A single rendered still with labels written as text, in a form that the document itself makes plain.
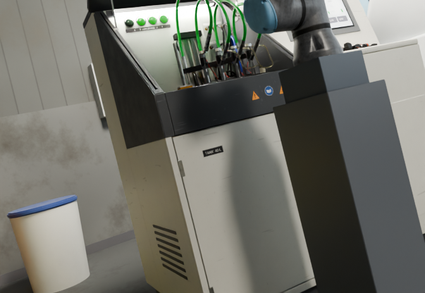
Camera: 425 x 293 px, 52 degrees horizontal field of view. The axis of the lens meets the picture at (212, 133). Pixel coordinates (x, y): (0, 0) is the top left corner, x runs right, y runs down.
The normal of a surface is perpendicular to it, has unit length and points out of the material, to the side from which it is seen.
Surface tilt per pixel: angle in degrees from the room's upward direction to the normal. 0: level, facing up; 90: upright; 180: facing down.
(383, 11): 90
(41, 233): 94
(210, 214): 90
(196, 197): 90
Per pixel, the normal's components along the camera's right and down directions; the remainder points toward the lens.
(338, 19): 0.35, -0.32
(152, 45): 0.41, -0.10
